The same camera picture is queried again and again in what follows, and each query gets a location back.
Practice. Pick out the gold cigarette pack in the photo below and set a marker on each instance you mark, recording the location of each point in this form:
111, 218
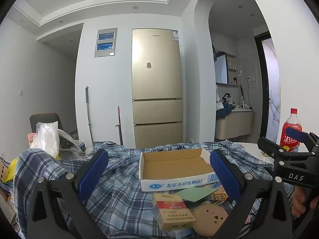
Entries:
219, 194

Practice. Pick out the red cigarette pack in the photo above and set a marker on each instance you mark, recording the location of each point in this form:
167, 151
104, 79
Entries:
172, 209

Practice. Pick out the tan round disc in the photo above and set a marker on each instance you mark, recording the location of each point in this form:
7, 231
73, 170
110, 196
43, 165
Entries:
206, 219

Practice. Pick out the grey wall panel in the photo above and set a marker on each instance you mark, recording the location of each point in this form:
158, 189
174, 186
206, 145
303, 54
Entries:
106, 42

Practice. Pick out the white plastic bag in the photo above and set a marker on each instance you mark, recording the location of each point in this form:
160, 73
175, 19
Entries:
46, 139

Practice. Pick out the beige vanity cabinet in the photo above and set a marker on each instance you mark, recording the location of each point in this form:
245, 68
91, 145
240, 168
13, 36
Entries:
234, 125

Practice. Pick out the blue plaid cloth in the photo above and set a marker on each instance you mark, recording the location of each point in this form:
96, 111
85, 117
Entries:
119, 204

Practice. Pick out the black door frame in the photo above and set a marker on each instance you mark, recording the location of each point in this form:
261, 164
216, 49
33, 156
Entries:
260, 84

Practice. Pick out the gold refrigerator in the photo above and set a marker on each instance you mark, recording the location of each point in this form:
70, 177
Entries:
157, 84

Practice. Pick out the cardboard box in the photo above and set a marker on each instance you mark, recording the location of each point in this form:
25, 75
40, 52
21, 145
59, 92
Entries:
174, 164

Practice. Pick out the dark blue towel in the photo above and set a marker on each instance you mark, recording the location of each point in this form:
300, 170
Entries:
224, 110

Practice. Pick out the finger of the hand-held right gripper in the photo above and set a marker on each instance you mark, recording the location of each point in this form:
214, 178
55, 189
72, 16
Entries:
297, 134
279, 150

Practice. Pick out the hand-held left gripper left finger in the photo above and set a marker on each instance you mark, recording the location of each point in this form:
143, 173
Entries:
93, 173

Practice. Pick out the person's right hand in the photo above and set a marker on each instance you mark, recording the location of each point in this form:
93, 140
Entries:
297, 201

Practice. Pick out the red soda bottle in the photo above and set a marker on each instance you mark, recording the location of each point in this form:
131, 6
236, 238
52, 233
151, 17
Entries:
290, 127

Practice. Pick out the fridge magnet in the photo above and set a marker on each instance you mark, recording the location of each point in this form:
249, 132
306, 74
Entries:
148, 65

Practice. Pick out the grey chair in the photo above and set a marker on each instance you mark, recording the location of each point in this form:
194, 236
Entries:
44, 119

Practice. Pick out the black faucet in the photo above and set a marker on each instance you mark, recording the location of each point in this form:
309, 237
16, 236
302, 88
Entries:
226, 97

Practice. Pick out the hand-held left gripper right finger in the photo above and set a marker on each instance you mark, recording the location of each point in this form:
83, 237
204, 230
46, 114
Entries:
224, 176

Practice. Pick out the bathroom mirror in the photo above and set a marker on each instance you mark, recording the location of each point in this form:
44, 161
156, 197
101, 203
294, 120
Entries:
221, 67

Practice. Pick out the bathroom wall shelf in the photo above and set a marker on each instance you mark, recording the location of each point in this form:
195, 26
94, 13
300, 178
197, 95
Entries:
233, 69

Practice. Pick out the pink container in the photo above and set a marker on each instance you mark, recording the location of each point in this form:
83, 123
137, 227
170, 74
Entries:
31, 139

